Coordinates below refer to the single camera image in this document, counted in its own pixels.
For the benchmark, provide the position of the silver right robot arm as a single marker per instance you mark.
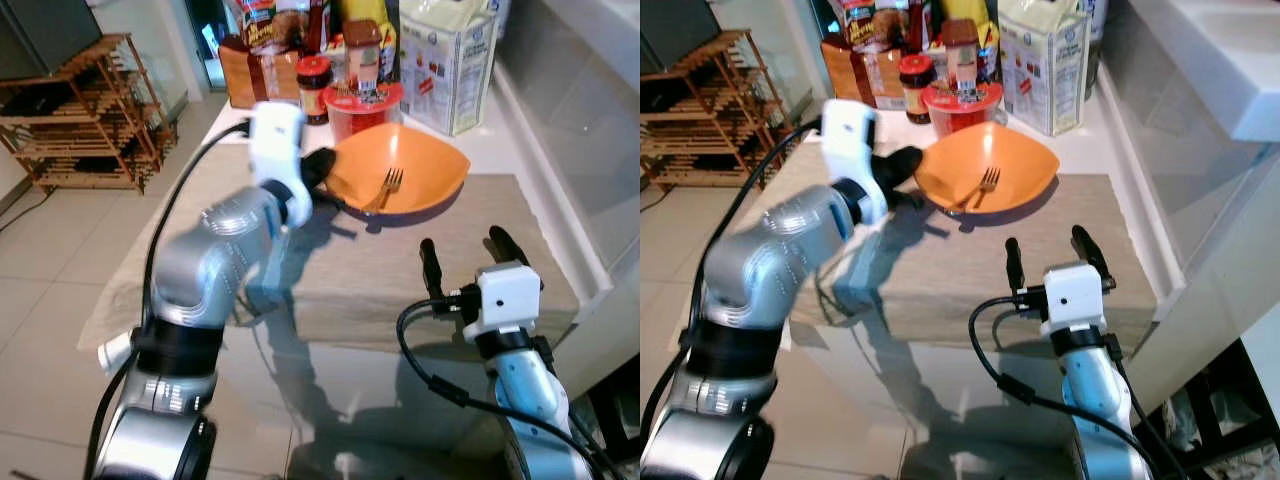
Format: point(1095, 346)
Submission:
point(535, 400)
point(1100, 400)

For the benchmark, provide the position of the black television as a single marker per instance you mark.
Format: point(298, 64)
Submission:
point(665, 30)
point(45, 35)

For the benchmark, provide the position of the orange plastic bowl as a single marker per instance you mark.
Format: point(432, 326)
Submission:
point(1010, 160)
point(420, 165)

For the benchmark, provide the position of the metal fork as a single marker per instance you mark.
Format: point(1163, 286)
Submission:
point(985, 182)
point(390, 182)

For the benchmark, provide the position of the black stool frame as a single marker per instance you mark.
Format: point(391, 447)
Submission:
point(605, 400)
point(1200, 400)

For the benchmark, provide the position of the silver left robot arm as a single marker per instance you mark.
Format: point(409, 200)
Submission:
point(790, 255)
point(210, 260)

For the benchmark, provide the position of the white crumpled cloth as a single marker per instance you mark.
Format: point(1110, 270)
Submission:
point(1250, 450)

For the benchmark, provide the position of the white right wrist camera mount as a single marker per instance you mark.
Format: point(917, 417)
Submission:
point(505, 295)
point(1075, 295)

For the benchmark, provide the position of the brown-lidded drink powder bottle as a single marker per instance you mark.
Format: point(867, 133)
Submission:
point(362, 50)
point(962, 48)

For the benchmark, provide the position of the white cracker package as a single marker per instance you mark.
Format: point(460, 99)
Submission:
point(445, 65)
point(1045, 65)

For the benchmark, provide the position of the brown bread loaf bag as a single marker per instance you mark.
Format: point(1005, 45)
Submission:
point(860, 80)
point(255, 80)

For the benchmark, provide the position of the red instant noodle cup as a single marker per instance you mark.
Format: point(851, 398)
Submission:
point(360, 115)
point(960, 112)

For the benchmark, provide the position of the dark red sauce bottle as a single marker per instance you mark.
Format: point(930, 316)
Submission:
point(320, 25)
point(920, 25)

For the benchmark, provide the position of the white table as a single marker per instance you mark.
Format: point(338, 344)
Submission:
point(1230, 300)
point(610, 340)

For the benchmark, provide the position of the dark jar with red lid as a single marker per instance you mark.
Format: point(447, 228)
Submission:
point(916, 90)
point(314, 90)

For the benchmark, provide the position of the wooden slatted shelf rack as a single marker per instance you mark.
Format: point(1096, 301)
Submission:
point(90, 120)
point(700, 120)

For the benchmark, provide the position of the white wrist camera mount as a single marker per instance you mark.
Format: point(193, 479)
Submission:
point(848, 135)
point(275, 135)
point(505, 295)
point(1075, 295)

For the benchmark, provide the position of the beige woven table mat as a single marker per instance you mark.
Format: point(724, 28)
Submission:
point(1060, 260)
point(470, 260)

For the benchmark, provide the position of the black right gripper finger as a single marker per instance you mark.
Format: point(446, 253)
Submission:
point(505, 247)
point(432, 265)
point(1014, 262)
point(1088, 246)

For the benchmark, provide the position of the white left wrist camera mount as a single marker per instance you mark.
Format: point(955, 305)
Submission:
point(275, 135)
point(848, 135)

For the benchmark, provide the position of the red printed cereal bag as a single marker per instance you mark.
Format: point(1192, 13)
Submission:
point(265, 25)
point(870, 22)

